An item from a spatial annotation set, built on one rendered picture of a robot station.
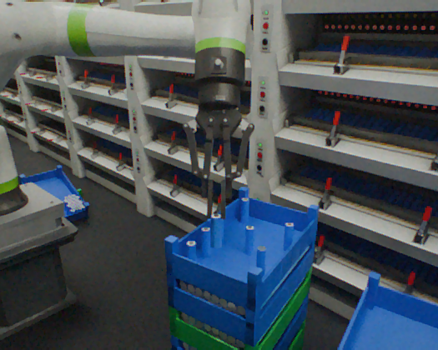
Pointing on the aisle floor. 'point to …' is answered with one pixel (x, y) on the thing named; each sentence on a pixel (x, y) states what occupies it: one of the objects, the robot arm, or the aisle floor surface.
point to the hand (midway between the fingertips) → (216, 199)
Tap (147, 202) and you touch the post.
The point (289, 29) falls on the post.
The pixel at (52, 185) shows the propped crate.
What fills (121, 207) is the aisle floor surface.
